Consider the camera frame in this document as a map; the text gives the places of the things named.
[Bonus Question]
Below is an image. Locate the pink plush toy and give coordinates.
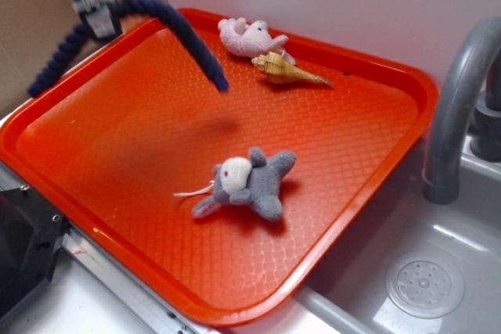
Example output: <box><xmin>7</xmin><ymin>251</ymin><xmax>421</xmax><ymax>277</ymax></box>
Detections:
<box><xmin>218</xmin><ymin>17</ymin><xmax>296</xmax><ymax>65</ymax></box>

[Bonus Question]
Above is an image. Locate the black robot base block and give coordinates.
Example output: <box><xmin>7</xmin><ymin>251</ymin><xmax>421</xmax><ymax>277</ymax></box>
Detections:
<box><xmin>1</xmin><ymin>185</ymin><xmax>67</xmax><ymax>325</ymax></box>

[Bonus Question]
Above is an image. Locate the orange plastic tray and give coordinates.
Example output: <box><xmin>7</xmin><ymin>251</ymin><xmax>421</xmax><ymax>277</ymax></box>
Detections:
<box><xmin>1</xmin><ymin>9</ymin><xmax>438</xmax><ymax>328</ymax></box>

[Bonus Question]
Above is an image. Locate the grey plastic toy sink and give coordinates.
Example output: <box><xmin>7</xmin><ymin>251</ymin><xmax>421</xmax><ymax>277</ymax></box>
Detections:
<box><xmin>301</xmin><ymin>130</ymin><xmax>501</xmax><ymax>334</ymax></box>

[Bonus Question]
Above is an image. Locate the dark grey faucet handle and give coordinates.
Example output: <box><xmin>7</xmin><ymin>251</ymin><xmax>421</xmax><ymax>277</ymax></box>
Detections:
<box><xmin>470</xmin><ymin>91</ymin><xmax>500</xmax><ymax>162</ymax></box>

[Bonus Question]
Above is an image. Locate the metal rail strip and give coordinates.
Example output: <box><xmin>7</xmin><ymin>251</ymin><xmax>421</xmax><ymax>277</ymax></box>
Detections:
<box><xmin>1</xmin><ymin>164</ymin><xmax>213</xmax><ymax>333</ymax></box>

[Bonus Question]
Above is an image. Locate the grey plush mouse toy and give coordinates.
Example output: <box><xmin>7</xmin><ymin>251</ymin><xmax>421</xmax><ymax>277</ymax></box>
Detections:
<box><xmin>174</xmin><ymin>146</ymin><xmax>297</xmax><ymax>221</ymax></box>

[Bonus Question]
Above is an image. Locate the tan spiral seashell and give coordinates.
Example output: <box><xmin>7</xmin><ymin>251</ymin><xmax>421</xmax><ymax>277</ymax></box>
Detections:
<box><xmin>251</xmin><ymin>52</ymin><xmax>333</xmax><ymax>88</ymax></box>

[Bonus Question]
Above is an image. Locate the grey plastic faucet spout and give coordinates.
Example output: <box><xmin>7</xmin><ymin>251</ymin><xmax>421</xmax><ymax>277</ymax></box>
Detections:
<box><xmin>422</xmin><ymin>16</ymin><xmax>500</xmax><ymax>204</ymax></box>

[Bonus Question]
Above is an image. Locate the clear sink drain cover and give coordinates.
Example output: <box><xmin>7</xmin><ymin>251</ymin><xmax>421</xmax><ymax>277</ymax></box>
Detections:
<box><xmin>385</xmin><ymin>251</ymin><xmax>465</xmax><ymax>319</ymax></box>

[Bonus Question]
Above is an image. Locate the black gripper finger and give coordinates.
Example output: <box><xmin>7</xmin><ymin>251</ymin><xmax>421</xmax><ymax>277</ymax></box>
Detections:
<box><xmin>77</xmin><ymin>2</ymin><xmax>122</xmax><ymax>41</ymax></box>

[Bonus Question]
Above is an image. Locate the dark blue twisted rope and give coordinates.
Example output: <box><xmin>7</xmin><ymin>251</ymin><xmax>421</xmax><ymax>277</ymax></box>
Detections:
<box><xmin>27</xmin><ymin>0</ymin><xmax>230</xmax><ymax>99</ymax></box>

